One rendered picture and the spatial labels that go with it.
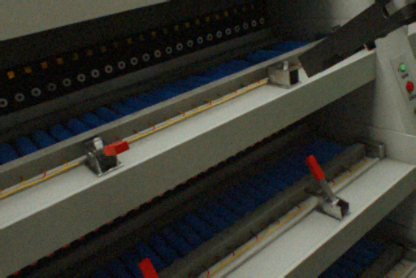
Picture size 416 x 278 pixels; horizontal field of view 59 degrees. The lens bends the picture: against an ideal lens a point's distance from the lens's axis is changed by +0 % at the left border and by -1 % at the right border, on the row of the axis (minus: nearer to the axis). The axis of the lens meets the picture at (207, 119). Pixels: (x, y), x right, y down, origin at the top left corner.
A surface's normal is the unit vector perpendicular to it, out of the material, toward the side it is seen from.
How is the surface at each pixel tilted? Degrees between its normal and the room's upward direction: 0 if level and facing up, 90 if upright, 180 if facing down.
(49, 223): 111
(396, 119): 90
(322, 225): 21
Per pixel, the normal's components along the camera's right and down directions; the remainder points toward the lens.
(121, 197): 0.59, 0.22
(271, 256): -0.17, -0.91
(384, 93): -0.79, 0.36
